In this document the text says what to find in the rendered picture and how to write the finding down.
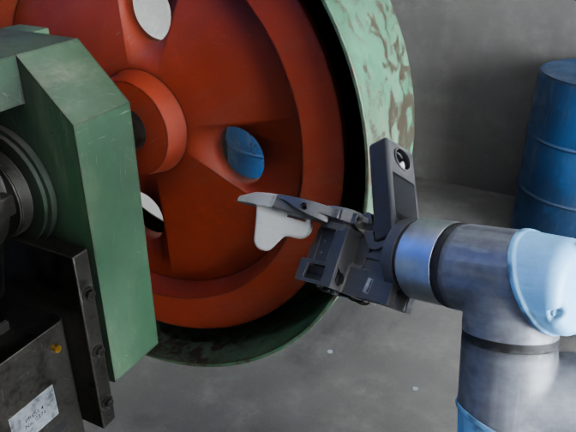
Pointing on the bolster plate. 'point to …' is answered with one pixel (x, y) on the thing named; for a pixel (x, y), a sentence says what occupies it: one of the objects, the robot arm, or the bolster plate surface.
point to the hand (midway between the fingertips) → (287, 216)
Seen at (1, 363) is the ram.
